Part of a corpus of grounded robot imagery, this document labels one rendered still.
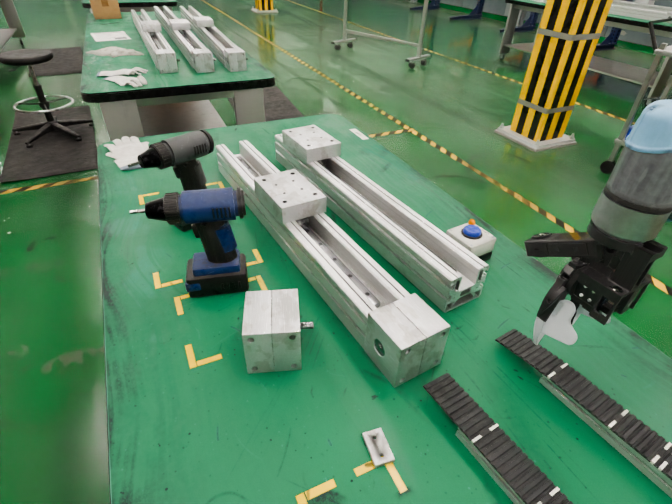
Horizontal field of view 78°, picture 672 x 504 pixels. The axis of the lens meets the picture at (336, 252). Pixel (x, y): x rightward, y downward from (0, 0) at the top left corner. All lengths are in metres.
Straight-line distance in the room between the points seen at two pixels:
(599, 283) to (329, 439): 0.43
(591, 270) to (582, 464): 0.28
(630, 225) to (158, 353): 0.73
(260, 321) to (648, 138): 0.56
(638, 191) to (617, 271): 0.11
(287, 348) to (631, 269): 0.49
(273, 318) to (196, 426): 0.19
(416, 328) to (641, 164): 0.36
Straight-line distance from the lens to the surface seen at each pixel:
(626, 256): 0.63
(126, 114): 2.39
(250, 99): 2.45
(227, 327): 0.82
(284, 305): 0.70
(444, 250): 0.91
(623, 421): 0.78
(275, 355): 0.70
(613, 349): 0.93
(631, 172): 0.59
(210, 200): 0.77
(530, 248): 0.70
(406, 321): 0.69
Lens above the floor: 1.36
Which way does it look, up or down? 37 degrees down
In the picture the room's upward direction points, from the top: 2 degrees clockwise
